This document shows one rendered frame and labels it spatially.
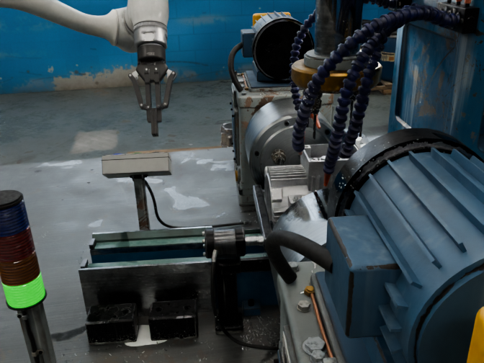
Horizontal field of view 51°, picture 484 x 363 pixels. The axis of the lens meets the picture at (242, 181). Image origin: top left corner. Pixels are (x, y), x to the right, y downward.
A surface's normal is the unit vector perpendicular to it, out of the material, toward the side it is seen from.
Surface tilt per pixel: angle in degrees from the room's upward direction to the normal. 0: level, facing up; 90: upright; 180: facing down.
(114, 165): 58
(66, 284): 0
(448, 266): 41
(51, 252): 0
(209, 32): 90
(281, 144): 90
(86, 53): 90
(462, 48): 90
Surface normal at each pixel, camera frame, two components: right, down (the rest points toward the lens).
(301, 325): -0.03, -0.91
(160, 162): 0.04, -0.14
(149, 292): 0.07, 0.41
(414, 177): -0.40, -0.82
